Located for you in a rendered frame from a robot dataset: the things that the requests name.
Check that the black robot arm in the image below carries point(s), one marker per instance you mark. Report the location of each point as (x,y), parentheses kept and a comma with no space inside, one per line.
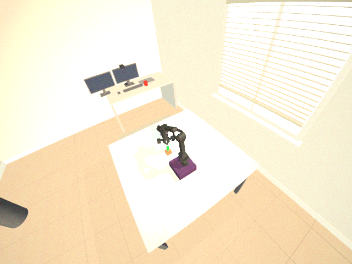
(183,156)

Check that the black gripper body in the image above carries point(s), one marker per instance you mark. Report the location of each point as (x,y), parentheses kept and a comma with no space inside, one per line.
(165,138)

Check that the brown wooden block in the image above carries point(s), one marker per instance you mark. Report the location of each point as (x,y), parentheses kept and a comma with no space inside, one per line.
(168,152)

